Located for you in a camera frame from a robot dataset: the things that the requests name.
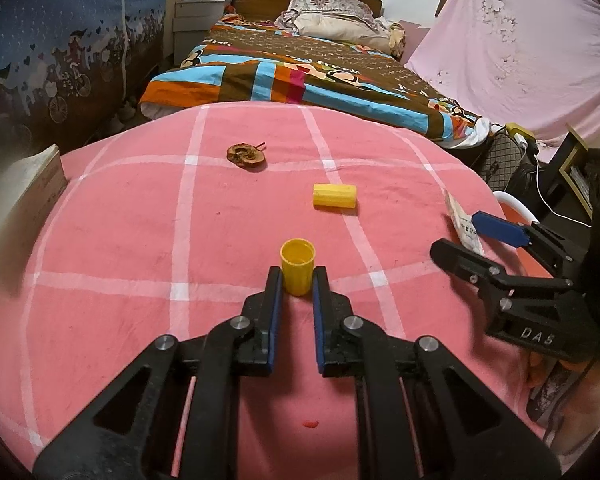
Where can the cream bedding bundle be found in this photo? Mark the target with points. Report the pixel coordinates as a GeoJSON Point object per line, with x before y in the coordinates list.
{"type": "Point", "coordinates": [397, 35]}

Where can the yellow ribbed cylinder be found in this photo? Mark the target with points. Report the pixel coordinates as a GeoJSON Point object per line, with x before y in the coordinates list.
{"type": "Point", "coordinates": [335, 196]}

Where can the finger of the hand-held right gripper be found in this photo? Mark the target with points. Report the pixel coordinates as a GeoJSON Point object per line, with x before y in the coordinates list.
{"type": "Point", "coordinates": [500, 225]}
{"type": "Point", "coordinates": [460, 257]}

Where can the pink checked cloth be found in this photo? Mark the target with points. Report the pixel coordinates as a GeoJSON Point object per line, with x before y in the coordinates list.
{"type": "Point", "coordinates": [155, 260]}

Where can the floral pillow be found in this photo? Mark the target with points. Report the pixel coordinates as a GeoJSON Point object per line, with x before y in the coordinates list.
{"type": "Point", "coordinates": [325, 2]}

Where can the black bag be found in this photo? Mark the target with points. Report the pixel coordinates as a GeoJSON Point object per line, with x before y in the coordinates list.
{"type": "Point", "coordinates": [527, 177]}

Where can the cardboard box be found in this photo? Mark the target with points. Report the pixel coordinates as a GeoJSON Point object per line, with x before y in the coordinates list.
{"type": "Point", "coordinates": [25, 195]}

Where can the blue fabric wardrobe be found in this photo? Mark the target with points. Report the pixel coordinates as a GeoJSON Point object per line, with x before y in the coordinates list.
{"type": "Point", "coordinates": [65, 50]}

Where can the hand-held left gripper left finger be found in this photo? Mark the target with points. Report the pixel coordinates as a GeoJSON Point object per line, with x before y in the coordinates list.
{"type": "Point", "coordinates": [276, 310]}

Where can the shoes under wardrobe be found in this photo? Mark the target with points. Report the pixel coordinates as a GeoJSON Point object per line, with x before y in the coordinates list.
{"type": "Point", "coordinates": [125, 112]}

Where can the white and red basin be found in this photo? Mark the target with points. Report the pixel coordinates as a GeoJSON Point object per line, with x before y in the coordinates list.
{"type": "Point", "coordinates": [517, 205]}

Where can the yellow power strip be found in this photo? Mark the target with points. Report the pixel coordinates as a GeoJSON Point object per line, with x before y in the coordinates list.
{"type": "Point", "coordinates": [520, 132]}

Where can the checked pattern handbag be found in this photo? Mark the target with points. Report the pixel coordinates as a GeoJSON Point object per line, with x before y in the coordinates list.
{"type": "Point", "coordinates": [502, 160]}

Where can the brown dried apple core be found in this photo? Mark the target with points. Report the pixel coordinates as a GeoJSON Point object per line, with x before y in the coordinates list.
{"type": "Point", "coordinates": [245, 156]}

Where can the white printed packet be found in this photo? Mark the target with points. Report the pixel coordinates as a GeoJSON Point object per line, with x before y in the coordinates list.
{"type": "Point", "coordinates": [462, 220]}

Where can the hanging pink sheet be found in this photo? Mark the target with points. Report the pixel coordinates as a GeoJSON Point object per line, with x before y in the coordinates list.
{"type": "Point", "coordinates": [520, 45]}

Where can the wooden desk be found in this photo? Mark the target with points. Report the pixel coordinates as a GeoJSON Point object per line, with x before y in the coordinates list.
{"type": "Point", "coordinates": [577, 160]}

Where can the yellow plastic cup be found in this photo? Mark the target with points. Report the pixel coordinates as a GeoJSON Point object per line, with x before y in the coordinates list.
{"type": "Point", "coordinates": [297, 270]}

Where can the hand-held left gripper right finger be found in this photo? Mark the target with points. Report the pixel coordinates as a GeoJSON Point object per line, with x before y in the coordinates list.
{"type": "Point", "coordinates": [319, 320]}

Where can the white nightstand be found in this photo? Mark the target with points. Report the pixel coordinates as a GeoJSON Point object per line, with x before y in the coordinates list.
{"type": "Point", "coordinates": [192, 25]}

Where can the person's right hand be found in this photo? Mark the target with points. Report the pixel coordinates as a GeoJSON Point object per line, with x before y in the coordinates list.
{"type": "Point", "coordinates": [595, 400]}

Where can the bed with colourful blanket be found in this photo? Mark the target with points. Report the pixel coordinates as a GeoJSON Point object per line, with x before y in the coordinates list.
{"type": "Point", "coordinates": [305, 75]}

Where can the cream pillow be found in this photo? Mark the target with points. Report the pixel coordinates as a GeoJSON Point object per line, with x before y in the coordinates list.
{"type": "Point", "coordinates": [340, 27]}

